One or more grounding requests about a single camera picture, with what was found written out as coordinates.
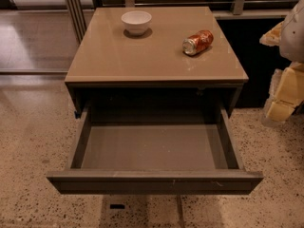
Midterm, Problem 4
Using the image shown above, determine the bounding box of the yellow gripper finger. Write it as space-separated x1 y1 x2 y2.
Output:
259 22 282 47
265 62 304 123

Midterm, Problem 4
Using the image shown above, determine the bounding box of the grey top drawer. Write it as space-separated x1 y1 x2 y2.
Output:
46 102 264 196

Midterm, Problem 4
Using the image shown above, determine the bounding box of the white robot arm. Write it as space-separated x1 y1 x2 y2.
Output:
259 0 304 126

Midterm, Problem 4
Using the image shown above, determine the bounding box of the grey drawer cabinet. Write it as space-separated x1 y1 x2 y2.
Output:
65 7 248 112

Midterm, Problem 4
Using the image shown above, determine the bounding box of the orange soda can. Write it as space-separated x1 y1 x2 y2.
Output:
182 30 214 56

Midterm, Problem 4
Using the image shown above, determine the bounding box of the white ceramic bowl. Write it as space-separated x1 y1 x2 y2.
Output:
121 10 152 35

